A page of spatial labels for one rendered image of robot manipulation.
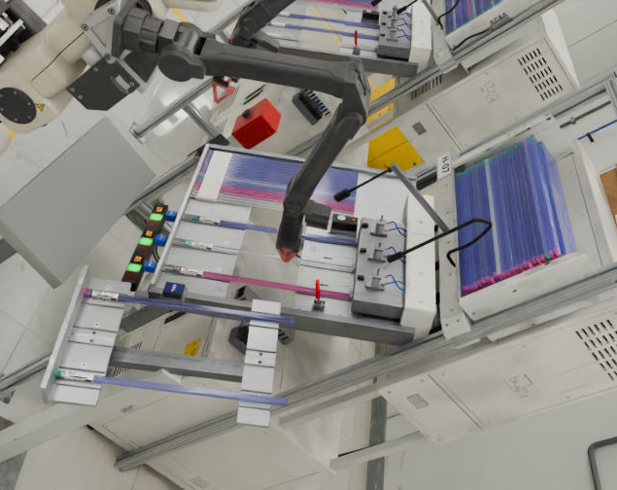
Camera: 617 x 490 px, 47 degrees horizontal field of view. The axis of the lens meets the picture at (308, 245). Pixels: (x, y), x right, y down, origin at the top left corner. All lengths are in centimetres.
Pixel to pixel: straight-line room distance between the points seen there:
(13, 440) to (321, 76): 132
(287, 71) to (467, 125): 180
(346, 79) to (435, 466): 249
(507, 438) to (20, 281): 221
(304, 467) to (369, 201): 91
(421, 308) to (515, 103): 150
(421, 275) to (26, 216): 104
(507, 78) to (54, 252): 196
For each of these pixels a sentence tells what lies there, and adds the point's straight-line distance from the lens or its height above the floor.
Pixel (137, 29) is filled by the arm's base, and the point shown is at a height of 122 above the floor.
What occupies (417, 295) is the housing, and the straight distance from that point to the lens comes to 189.
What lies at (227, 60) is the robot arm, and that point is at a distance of 151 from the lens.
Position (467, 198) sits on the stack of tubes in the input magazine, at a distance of 208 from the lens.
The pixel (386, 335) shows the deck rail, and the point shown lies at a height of 116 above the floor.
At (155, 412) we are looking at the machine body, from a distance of 236.
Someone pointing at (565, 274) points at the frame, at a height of 165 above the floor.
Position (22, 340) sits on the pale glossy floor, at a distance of 255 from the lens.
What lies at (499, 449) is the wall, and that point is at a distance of 349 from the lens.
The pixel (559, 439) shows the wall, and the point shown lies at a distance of 338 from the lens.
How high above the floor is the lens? 200
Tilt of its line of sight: 29 degrees down
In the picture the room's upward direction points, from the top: 63 degrees clockwise
